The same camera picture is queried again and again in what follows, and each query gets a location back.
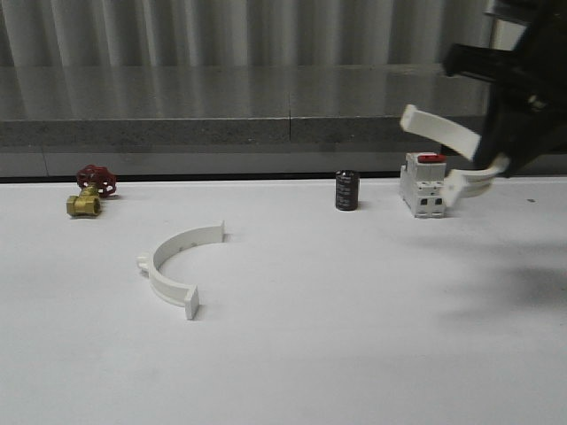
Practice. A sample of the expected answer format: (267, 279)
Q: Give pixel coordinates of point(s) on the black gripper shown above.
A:
(526, 113)

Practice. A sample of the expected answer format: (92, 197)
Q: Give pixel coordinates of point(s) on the white half-ring pipe clamp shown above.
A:
(460, 183)

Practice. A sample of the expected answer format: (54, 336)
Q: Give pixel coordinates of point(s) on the black cylindrical capacitor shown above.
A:
(347, 190)

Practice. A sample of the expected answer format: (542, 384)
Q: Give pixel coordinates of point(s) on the grey stone counter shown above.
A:
(144, 122)

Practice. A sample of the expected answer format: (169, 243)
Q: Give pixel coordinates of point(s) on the brass valve red handwheel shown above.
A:
(95, 182)

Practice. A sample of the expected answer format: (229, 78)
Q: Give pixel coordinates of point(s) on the white circuit breaker red switch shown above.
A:
(421, 179)

